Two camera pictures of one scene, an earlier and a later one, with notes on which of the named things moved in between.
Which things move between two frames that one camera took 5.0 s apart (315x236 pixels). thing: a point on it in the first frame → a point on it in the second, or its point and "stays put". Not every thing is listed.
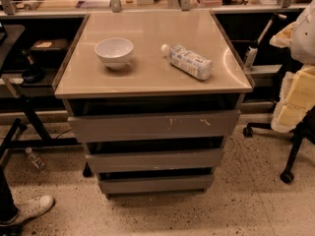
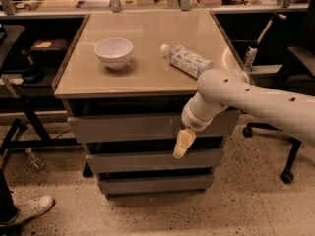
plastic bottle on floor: x=37 y=161 stays put
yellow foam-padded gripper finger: x=297 y=89 → x=187 y=135
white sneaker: x=30 y=207 stays put
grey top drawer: x=154 y=126 stays put
